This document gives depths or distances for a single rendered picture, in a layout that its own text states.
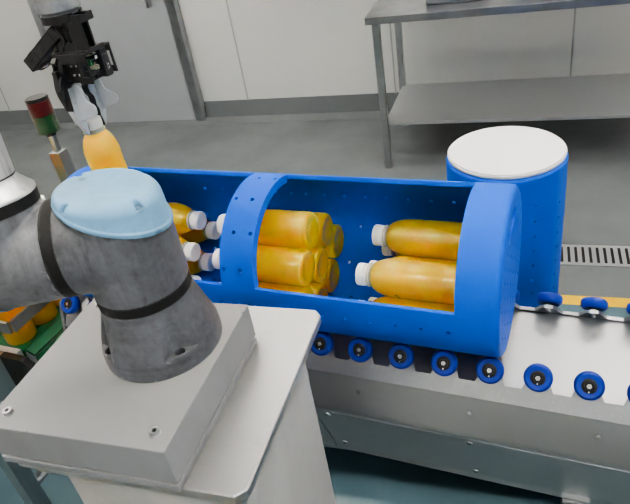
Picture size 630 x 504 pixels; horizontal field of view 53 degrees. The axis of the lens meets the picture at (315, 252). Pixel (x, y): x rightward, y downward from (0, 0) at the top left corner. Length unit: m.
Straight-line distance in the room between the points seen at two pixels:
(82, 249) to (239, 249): 0.41
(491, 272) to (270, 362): 0.34
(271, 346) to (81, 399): 0.26
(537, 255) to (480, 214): 0.66
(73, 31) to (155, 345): 0.62
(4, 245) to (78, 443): 0.23
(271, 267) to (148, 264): 0.43
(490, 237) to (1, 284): 0.64
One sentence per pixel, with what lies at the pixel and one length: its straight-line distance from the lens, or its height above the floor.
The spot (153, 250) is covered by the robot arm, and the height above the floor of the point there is 1.38.
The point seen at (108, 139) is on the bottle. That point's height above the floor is 1.31.
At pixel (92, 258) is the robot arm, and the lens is 0.71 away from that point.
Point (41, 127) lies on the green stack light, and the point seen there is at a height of 1.18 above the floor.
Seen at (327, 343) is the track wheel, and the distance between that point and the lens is 1.14.
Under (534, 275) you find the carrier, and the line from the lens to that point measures 1.65.
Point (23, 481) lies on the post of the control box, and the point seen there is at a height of 0.53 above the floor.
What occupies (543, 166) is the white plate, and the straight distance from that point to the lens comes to 1.52.
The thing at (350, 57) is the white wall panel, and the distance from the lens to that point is 4.61.
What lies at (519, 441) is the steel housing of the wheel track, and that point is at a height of 0.84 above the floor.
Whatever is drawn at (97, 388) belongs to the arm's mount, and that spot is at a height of 1.22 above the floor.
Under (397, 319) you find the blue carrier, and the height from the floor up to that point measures 1.08.
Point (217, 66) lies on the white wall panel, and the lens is 4.98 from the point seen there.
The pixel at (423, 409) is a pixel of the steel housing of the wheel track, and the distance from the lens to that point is 1.15.
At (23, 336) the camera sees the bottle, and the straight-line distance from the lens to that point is 1.53.
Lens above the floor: 1.72
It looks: 33 degrees down
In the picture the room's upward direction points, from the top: 10 degrees counter-clockwise
